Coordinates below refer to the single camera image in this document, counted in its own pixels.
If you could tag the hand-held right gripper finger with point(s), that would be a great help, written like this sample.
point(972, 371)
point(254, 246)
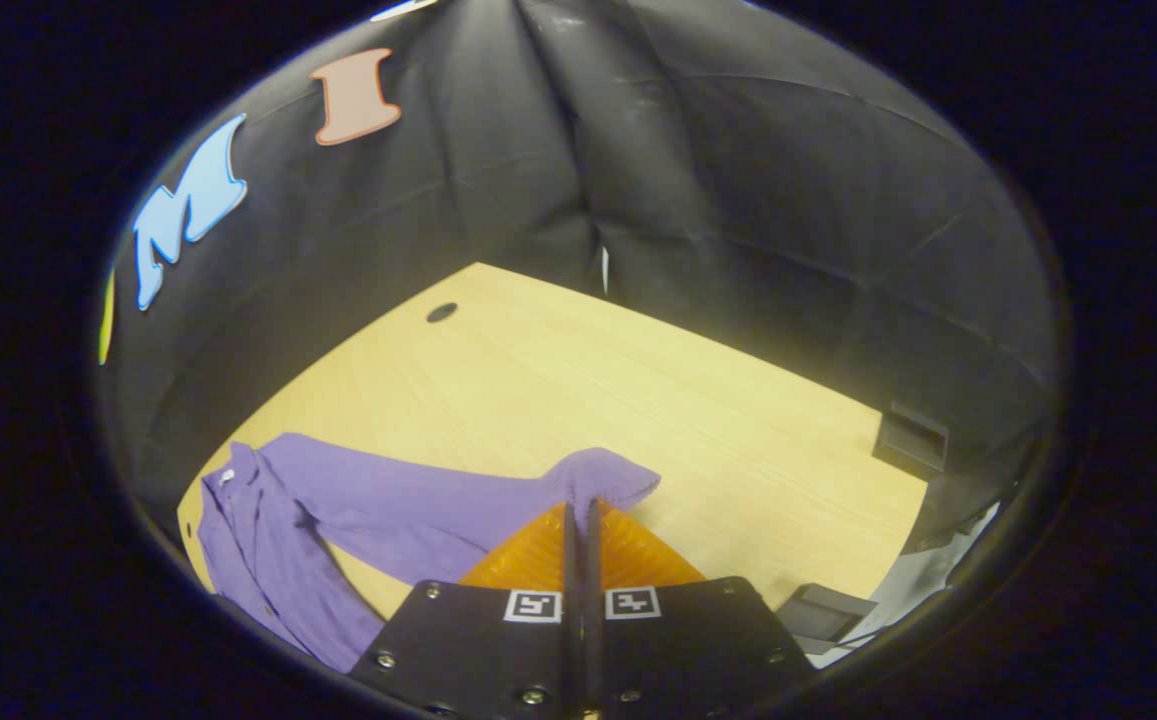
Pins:
point(593, 650)
point(570, 650)

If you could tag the purple knit shirt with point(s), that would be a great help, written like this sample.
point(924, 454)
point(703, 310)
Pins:
point(388, 500)

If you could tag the dark grey case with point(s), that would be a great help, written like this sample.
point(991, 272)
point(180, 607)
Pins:
point(823, 612)

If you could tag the white sheet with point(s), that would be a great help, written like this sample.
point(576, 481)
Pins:
point(928, 585)

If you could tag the black backdrop cloth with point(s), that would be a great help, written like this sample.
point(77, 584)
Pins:
point(738, 200)

